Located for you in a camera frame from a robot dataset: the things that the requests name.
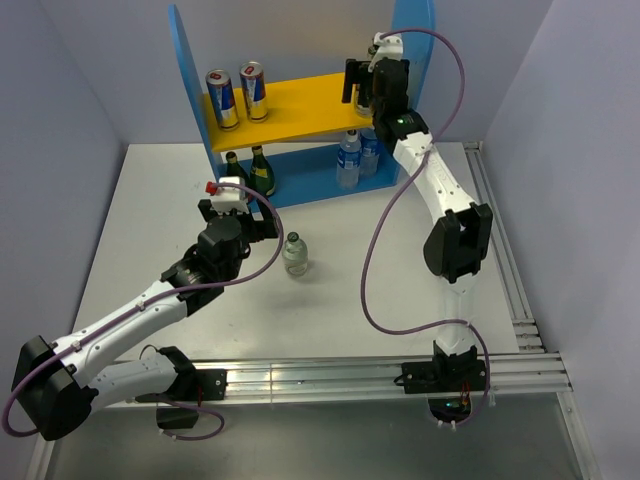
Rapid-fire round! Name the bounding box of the clear glass bottle green cap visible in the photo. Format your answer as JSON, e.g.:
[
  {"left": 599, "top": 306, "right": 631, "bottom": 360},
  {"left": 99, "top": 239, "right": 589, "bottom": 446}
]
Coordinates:
[{"left": 281, "top": 231, "right": 308, "bottom": 276}]

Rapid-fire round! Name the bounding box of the plastic water bottle blue cap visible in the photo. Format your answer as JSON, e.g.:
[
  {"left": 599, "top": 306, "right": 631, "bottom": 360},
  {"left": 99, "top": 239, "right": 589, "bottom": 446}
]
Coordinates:
[{"left": 336, "top": 129, "right": 361, "bottom": 189}]

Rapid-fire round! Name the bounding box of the red bull can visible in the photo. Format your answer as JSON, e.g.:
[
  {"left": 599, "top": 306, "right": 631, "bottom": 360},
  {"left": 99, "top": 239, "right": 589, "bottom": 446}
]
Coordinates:
[
  {"left": 239, "top": 61, "right": 268, "bottom": 122},
  {"left": 206, "top": 69, "right": 239, "bottom": 131}
]

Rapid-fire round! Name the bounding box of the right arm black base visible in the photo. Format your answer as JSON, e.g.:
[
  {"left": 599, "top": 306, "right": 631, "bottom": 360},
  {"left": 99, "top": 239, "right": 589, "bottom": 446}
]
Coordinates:
[{"left": 393, "top": 357, "right": 487, "bottom": 423}]

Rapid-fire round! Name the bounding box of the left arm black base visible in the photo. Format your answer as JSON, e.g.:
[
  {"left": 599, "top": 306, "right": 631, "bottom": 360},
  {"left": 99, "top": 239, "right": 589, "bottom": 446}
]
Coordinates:
[{"left": 135, "top": 369, "right": 227, "bottom": 441}]

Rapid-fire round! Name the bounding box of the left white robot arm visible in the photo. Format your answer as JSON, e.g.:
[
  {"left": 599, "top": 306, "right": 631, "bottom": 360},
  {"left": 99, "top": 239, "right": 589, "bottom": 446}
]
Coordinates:
[{"left": 1, "top": 197, "right": 283, "bottom": 441}]

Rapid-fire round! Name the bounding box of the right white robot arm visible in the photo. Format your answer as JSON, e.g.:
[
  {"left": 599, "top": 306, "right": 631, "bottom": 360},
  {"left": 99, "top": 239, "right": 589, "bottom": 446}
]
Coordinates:
[{"left": 342, "top": 58, "right": 493, "bottom": 390}]

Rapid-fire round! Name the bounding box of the blue and yellow shelf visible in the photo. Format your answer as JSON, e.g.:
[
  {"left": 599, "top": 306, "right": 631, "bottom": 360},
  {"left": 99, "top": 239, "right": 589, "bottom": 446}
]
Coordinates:
[{"left": 167, "top": 0, "right": 437, "bottom": 209}]

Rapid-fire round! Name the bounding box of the green bottle red label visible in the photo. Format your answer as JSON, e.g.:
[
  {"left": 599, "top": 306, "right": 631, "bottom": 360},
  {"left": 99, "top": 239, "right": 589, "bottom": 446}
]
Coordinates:
[{"left": 225, "top": 151, "right": 250, "bottom": 187}]

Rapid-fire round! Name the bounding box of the green bottle yellow label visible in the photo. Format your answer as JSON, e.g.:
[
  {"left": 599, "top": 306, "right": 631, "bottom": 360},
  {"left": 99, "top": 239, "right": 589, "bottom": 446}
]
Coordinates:
[{"left": 249, "top": 146, "right": 276, "bottom": 197}]

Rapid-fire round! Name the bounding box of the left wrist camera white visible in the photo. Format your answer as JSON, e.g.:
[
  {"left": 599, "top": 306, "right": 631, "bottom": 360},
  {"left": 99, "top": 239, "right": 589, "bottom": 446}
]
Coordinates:
[{"left": 205, "top": 176, "right": 249, "bottom": 214}]

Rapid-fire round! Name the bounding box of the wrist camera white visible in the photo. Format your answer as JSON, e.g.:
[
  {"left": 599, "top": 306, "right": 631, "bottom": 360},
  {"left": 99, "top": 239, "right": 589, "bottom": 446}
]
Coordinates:
[
  {"left": 368, "top": 32, "right": 404, "bottom": 73},
  {"left": 205, "top": 176, "right": 249, "bottom": 214}
]

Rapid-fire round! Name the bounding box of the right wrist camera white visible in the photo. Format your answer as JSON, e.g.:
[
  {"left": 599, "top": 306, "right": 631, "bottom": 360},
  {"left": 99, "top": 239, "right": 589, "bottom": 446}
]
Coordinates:
[{"left": 368, "top": 32, "right": 404, "bottom": 73}]

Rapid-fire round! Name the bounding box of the aluminium rail frame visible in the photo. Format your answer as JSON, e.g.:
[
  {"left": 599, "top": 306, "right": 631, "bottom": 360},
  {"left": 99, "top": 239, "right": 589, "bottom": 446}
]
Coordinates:
[{"left": 24, "top": 141, "right": 576, "bottom": 480}]

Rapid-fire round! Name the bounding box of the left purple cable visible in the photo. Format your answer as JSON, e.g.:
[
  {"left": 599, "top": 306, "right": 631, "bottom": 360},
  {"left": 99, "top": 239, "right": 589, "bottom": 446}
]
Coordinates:
[{"left": 0, "top": 182, "right": 284, "bottom": 441}]

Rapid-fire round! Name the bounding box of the purple cable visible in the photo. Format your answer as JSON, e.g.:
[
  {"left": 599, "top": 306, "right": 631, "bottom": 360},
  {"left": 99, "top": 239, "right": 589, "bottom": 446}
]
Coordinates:
[
  {"left": 0, "top": 182, "right": 284, "bottom": 441},
  {"left": 360, "top": 28, "right": 494, "bottom": 431}
]

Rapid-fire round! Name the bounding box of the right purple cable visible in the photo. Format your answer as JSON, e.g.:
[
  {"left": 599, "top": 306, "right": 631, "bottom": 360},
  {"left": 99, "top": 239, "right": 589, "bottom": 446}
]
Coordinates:
[{"left": 360, "top": 28, "right": 494, "bottom": 431}]

